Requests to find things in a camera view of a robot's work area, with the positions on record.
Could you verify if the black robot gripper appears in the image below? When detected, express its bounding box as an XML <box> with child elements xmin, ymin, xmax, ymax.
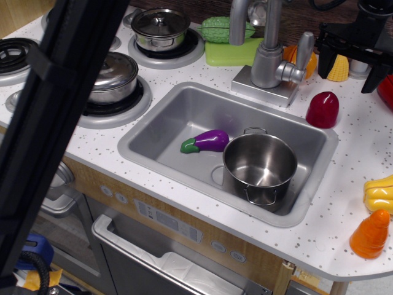
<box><xmin>317</xmin><ymin>21</ymin><xmax>392</xmax><ymax>93</ymax></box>

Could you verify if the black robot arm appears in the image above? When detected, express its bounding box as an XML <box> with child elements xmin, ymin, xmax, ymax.
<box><xmin>315</xmin><ymin>1</ymin><xmax>392</xmax><ymax>93</ymax></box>

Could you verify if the red toy sweet potato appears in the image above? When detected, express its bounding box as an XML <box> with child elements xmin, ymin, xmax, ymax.
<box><xmin>306</xmin><ymin>92</ymin><xmax>340</xmax><ymax>129</ymax></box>

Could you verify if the grey toy sink basin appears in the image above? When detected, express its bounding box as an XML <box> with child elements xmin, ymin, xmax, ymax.
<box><xmin>118</xmin><ymin>82</ymin><xmax>338</xmax><ymax>227</ymax></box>

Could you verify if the open steel pot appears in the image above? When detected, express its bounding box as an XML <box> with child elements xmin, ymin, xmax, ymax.
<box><xmin>222</xmin><ymin>127</ymin><xmax>298</xmax><ymax>212</ymax></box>

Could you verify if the small lidded steel pot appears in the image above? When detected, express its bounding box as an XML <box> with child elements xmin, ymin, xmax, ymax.
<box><xmin>131</xmin><ymin>8</ymin><xmax>190</xmax><ymax>52</ymax></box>

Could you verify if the large lidded steel pot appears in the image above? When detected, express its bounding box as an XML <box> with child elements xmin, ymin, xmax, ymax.
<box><xmin>88</xmin><ymin>52</ymin><xmax>139</xmax><ymax>104</ymax></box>

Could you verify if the white salt shaker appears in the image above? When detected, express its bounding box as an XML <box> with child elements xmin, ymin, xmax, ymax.
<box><xmin>349</xmin><ymin>60</ymin><xmax>371</xmax><ymax>80</ymax></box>

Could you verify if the yellow toy corn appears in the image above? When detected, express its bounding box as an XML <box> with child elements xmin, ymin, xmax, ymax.
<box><xmin>327</xmin><ymin>55</ymin><xmax>349</xmax><ymax>82</ymax></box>

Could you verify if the red toy vegetable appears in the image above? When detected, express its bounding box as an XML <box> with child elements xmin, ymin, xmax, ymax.
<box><xmin>377</xmin><ymin>75</ymin><xmax>393</xmax><ymax>110</ymax></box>

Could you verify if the orange toy fruit slice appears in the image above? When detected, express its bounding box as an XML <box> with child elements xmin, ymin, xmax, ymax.
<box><xmin>283</xmin><ymin>45</ymin><xmax>317</xmax><ymax>79</ymax></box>

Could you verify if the silver toy faucet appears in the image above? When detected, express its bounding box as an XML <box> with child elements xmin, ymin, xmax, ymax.
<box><xmin>231</xmin><ymin>1</ymin><xmax>314</xmax><ymax>108</ymax></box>

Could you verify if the yellow toy bell pepper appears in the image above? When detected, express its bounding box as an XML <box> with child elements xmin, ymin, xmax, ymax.
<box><xmin>363</xmin><ymin>175</ymin><xmax>392</xmax><ymax>215</ymax></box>

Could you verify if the green plastic cutting board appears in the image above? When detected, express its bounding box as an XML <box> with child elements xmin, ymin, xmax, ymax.
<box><xmin>204</xmin><ymin>38</ymin><xmax>263</xmax><ymax>66</ymax></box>

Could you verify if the green toy bitter gourd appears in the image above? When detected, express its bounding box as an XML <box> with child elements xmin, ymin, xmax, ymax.
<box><xmin>197</xmin><ymin>16</ymin><xmax>255</xmax><ymax>45</ymax></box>

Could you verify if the purple toy eggplant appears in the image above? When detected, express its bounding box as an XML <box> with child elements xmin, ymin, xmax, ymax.
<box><xmin>180</xmin><ymin>130</ymin><xmax>229</xmax><ymax>154</ymax></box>

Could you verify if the back right stove burner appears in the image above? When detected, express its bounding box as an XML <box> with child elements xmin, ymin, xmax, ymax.
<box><xmin>128</xmin><ymin>28</ymin><xmax>204</xmax><ymax>69</ymax></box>

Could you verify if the orange toy carrot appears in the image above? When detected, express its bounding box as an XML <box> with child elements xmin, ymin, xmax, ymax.
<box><xmin>349</xmin><ymin>209</ymin><xmax>390</xmax><ymax>259</ymax></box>

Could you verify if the front right stove burner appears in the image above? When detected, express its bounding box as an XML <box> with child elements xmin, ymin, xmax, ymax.
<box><xmin>77</xmin><ymin>76</ymin><xmax>152</xmax><ymax>129</ymax></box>

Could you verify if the toy dishwasher door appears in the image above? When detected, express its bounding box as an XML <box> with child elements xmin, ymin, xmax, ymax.
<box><xmin>88</xmin><ymin>200</ymin><xmax>272</xmax><ymax>294</ymax></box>

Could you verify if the toy oven door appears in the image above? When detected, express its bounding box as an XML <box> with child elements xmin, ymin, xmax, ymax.
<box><xmin>32</xmin><ymin>162</ymin><xmax>101</xmax><ymax>281</ymax></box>

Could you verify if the black coil stove burner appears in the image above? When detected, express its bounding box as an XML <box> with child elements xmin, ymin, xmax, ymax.
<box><xmin>1</xmin><ymin>37</ymin><xmax>39</xmax><ymax>87</ymax></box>

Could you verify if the blue clamp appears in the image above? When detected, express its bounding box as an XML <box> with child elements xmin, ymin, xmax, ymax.
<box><xmin>15</xmin><ymin>233</ymin><xmax>54</xmax><ymax>270</ymax></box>

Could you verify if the black camera mount frame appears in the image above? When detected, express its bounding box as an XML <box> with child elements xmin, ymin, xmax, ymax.
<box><xmin>1</xmin><ymin>1</ymin><xmax>128</xmax><ymax>294</ymax></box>

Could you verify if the black cable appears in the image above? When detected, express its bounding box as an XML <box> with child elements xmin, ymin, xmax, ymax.
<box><xmin>18</xmin><ymin>250</ymin><xmax>51</xmax><ymax>295</ymax></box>

